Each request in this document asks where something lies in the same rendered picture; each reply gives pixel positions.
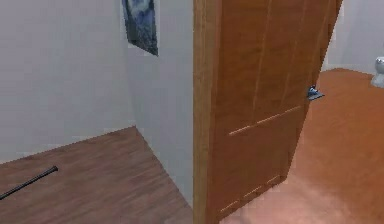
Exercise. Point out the white toilet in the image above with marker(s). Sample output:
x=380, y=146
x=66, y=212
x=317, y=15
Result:
x=379, y=71

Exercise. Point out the blue framed wall picture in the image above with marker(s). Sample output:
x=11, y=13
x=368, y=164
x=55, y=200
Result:
x=141, y=23

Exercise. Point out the brown wooden room door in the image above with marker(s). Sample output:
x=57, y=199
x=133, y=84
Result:
x=253, y=100

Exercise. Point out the thin black rod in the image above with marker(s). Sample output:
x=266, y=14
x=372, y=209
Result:
x=28, y=183

